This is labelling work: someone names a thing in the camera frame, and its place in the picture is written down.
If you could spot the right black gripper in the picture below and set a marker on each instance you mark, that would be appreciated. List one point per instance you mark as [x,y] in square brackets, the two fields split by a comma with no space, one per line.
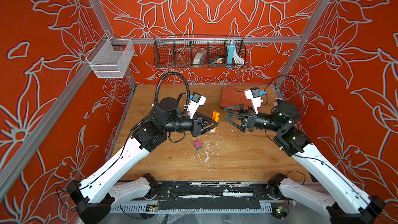
[250,121]

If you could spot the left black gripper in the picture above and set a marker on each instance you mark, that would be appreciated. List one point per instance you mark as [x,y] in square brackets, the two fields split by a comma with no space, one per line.
[197,126]

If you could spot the orange long lego brick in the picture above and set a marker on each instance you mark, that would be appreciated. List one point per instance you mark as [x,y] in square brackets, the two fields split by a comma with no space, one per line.
[215,117]

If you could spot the magenta lego brick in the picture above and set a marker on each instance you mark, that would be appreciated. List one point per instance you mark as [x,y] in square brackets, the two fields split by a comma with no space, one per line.
[197,144]

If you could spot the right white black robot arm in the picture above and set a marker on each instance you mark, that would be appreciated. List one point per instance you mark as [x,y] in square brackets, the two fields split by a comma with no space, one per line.
[344,203]

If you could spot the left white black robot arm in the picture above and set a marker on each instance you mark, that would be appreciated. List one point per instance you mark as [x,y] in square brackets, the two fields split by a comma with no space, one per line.
[95,196]

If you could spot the orange plastic tool case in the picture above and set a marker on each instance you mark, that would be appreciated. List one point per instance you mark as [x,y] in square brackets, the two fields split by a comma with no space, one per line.
[231,96]

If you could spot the black handheld scraper tool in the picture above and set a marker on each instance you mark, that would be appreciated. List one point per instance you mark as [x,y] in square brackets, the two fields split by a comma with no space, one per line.
[276,101]

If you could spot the light blue box in basket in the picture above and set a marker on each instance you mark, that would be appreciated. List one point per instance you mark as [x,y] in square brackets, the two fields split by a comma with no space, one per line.
[231,51]

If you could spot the silver packet in basket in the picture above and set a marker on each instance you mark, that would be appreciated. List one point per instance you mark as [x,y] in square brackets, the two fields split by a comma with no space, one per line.
[199,59]

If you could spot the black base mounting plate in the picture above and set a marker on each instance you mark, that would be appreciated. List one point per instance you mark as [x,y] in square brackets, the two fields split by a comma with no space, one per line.
[213,195]

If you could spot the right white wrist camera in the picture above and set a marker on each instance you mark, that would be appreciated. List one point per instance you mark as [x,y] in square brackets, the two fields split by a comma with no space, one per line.
[255,97]

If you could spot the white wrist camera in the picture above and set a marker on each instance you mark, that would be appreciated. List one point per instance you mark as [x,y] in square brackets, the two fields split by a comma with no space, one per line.
[196,100]
[255,97]

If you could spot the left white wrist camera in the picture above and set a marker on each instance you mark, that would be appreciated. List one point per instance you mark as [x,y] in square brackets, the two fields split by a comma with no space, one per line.
[196,100]

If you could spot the black wire wall basket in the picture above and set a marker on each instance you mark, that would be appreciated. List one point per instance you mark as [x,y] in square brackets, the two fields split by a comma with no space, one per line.
[173,51]

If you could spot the clear plastic wall bin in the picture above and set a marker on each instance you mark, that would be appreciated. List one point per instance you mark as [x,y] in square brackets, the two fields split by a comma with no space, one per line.
[111,60]

